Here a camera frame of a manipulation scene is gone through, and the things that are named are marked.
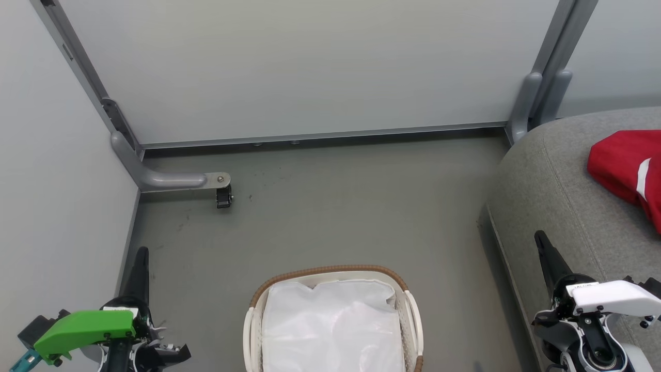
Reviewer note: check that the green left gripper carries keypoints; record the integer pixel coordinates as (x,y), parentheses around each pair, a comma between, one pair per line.
(82,328)

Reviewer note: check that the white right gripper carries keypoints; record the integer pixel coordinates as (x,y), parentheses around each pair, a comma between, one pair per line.
(609,299)

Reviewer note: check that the red white-trimmed shirt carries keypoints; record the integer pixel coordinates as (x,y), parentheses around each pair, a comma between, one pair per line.
(625,165)

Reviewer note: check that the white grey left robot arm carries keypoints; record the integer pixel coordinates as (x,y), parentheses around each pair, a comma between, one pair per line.
(155,356)

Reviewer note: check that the grey fabric sofa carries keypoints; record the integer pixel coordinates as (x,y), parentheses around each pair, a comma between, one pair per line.
(557,181)

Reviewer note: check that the grey partition foot with plate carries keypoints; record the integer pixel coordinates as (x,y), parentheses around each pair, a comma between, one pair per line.
(168,180)

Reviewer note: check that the black caster wheel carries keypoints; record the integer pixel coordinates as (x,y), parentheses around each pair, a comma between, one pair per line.
(223,197)

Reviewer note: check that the teal plastic connector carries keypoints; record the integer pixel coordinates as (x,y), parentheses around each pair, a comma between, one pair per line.
(23,361)

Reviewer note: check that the grey rounded partition foot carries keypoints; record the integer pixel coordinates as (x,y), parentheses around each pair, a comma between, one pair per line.
(524,106)
(555,95)

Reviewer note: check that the white laundry basket brown rim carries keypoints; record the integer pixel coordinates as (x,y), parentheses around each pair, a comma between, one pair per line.
(330,270)

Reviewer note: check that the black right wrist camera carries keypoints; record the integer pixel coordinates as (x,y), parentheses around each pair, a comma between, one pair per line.
(648,285)

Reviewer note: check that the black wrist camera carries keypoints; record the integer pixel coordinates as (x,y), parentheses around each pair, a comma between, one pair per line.
(648,285)
(38,325)

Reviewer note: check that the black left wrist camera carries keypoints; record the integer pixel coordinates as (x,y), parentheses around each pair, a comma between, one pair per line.
(38,325)

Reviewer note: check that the grey double partition post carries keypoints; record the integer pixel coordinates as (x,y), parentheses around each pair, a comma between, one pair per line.
(560,46)

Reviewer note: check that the grey partition frame post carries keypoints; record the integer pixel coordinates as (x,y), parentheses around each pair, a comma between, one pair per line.
(72,57)

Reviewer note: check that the grey partition bottom rail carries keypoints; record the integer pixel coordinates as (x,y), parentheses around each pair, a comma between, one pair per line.
(325,136)

